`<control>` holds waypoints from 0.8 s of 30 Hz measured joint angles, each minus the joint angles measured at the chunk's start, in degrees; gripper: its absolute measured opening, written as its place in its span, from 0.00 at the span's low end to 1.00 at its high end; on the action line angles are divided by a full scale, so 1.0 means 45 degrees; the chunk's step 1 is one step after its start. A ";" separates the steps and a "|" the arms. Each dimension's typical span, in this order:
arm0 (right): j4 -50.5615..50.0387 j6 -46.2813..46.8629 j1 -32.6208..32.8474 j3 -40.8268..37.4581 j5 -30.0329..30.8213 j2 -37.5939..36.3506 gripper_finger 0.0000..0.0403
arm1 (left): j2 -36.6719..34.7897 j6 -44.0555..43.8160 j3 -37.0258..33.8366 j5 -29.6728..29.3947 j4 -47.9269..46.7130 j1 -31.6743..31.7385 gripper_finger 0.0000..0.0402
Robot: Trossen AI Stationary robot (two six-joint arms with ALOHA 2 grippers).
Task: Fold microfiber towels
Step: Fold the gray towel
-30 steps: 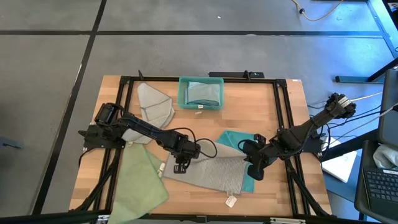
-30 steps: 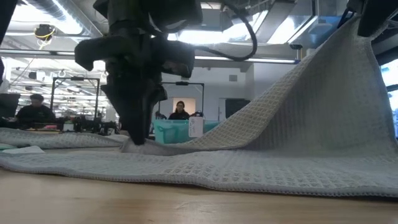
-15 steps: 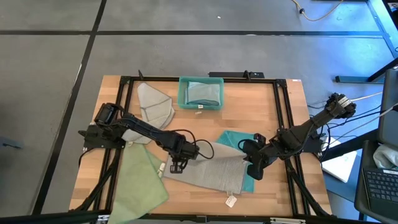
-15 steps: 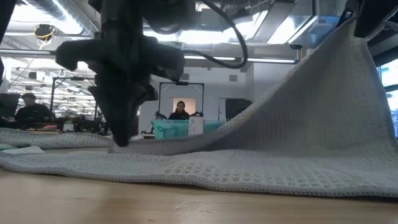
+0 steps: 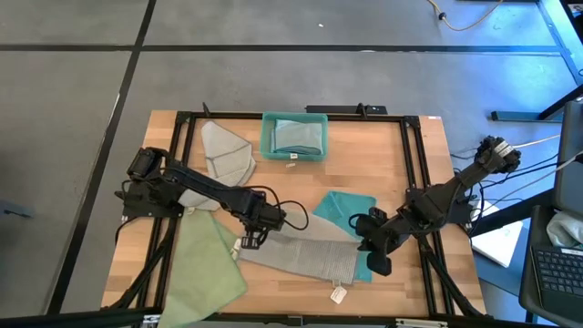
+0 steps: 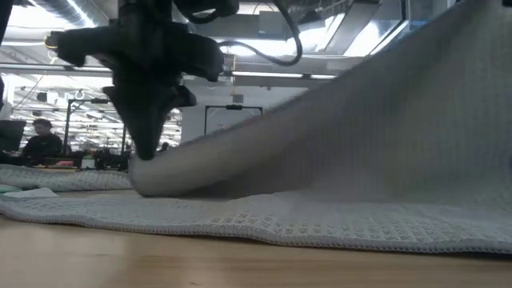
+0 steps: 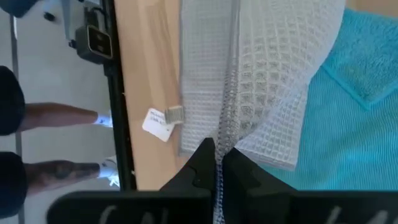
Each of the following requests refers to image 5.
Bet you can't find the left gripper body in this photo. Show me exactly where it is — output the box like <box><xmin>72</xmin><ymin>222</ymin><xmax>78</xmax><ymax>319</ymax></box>
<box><xmin>239</xmin><ymin>198</ymin><xmax>287</xmax><ymax>251</ymax></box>

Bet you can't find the white cable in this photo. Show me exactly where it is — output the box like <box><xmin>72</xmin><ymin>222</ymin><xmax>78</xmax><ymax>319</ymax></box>
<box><xmin>508</xmin><ymin>153</ymin><xmax>583</xmax><ymax>196</ymax></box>

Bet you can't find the dark laptop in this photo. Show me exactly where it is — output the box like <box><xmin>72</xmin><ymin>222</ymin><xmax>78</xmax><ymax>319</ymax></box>
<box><xmin>517</xmin><ymin>98</ymin><xmax>583</xmax><ymax>325</ymax></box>

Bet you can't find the silver metal bracket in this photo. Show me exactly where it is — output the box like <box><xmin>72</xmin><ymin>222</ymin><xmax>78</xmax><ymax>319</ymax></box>
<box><xmin>394</xmin><ymin>317</ymin><xmax>450</xmax><ymax>328</ymax></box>

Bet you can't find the tan cable with black plug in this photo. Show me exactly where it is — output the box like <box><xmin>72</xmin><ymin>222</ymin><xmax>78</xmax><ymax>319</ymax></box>
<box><xmin>426</xmin><ymin>0</ymin><xmax>506</xmax><ymax>33</ymax></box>

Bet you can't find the light blue microfiber towel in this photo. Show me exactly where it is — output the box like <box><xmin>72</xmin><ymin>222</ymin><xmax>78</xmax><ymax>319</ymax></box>
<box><xmin>271</xmin><ymin>118</ymin><xmax>323</xmax><ymax>156</ymax></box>

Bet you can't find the black mounting bar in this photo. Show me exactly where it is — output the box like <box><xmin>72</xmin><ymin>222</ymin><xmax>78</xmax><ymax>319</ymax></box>
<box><xmin>304</xmin><ymin>102</ymin><xmax>389</xmax><ymax>116</ymax></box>

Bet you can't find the metal desk frame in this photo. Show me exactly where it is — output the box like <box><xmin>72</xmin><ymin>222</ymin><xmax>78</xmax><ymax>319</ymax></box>
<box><xmin>489</xmin><ymin>0</ymin><xmax>583</xmax><ymax>123</ymax></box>

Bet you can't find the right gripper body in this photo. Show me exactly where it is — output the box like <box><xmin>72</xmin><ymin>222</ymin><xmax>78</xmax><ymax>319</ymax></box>
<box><xmin>348</xmin><ymin>207</ymin><xmax>406</xmax><ymax>278</ymax></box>

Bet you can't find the teal mesh basket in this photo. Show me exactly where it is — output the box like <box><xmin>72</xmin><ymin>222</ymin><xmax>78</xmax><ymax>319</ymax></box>
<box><xmin>260</xmin><ymin>111</ymin><xmax>329</xmax><ymax>161</ymax></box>

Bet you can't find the crumpled white cloth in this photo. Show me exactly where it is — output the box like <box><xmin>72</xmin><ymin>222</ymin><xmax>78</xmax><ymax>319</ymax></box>
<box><xmin>545</xmin><ymin>210</ymin><xmax>583</xmax><ymax>251</ymax></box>

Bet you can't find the grey waffle microfiber towel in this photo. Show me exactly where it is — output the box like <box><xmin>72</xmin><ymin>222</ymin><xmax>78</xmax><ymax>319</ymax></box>
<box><xmin>235</xmin><ymin>208</ymin><xmax>362</xmax><ymax>305</ymax></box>
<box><xmin>179</xmin><ymin>119</ymin><xmax>258</xmax><ymax>213</ymax></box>

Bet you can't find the light green microfiber towel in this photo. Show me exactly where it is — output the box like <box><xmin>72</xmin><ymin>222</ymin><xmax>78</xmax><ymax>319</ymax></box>
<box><xmin>158</xmin><ymin>207</ymin><xmax>251</xmax><ymax>328</ymax></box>

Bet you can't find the black aluminium table frame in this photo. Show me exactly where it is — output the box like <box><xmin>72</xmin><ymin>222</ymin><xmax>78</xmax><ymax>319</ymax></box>
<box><xmin>0</xmin><ymin>108</ymin><xmax>559</xmax><ymax>328</ymax></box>

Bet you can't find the teal microfiber towel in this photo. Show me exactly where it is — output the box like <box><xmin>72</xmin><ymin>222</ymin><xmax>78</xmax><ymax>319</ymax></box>
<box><xmin>312</xmin><ymin>190</ymin><xmax>379</xmax><ymax>283</ymax></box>

